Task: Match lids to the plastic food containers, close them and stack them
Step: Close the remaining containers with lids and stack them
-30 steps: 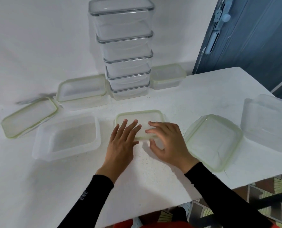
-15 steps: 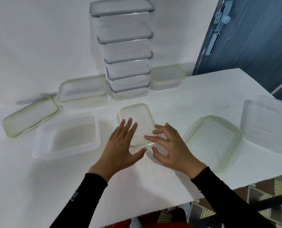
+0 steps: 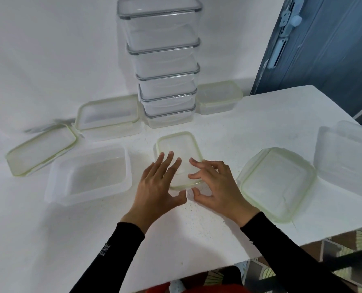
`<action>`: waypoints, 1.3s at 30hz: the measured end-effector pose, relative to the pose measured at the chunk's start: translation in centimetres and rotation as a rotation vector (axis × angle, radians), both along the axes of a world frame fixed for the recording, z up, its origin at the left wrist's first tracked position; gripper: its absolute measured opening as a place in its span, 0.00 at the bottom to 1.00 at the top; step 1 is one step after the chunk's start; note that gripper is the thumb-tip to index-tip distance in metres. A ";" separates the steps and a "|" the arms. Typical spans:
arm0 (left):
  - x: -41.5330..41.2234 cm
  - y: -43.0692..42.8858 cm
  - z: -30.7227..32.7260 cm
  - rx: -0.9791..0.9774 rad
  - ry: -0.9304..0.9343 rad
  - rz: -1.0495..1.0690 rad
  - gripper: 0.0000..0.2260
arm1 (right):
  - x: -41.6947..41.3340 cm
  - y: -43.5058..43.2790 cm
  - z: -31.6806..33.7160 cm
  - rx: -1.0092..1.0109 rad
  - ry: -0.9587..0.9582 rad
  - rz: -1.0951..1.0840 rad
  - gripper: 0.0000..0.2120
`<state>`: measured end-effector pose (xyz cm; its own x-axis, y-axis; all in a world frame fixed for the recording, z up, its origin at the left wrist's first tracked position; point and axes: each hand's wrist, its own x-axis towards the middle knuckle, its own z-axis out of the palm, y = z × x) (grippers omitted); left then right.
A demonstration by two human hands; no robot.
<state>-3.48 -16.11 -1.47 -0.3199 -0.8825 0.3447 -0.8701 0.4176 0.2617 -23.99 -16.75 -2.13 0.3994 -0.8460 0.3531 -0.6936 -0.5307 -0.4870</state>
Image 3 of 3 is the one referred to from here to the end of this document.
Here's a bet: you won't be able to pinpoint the person's right forearm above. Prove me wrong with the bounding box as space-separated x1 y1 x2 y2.
240 212 355 293

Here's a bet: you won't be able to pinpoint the light blue door latch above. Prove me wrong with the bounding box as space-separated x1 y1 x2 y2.
279 0 305 37

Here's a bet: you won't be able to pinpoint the person's left forearm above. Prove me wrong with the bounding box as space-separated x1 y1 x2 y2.
69 222 146 293

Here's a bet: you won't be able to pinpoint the small clear container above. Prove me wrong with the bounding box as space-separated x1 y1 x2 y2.
196 81 244 116

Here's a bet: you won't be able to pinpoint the red garment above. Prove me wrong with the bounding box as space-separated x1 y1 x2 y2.
145 282 252 293

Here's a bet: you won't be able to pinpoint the large clear food container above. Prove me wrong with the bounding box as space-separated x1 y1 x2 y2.
117 0 203 49

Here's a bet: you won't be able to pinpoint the person's left hand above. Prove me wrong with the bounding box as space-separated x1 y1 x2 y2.
121 151 187 234

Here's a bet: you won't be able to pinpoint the black trousers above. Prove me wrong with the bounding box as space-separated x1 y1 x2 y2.
220 267 242 286

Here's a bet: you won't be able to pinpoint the white table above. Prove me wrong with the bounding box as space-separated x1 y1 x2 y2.
0 85 362 293

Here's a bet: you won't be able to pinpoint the large green-rimmed clear lid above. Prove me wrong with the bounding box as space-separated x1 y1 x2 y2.
6 124 78 177

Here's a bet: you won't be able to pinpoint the person's right hand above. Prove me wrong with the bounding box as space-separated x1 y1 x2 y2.
188 157 261 228

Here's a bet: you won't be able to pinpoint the small green-rimmed clear lid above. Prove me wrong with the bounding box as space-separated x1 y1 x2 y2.
155 131 205 190

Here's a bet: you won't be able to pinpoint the medium grey-rimmed clear lid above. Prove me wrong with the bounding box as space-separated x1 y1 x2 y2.
139 85 198 103
143 105 196 119

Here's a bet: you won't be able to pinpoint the square green-rimmed clear lid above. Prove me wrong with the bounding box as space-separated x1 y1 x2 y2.
236 147 318 224

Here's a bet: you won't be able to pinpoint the blue-grey door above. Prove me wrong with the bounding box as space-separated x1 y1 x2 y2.
250 0 362 130

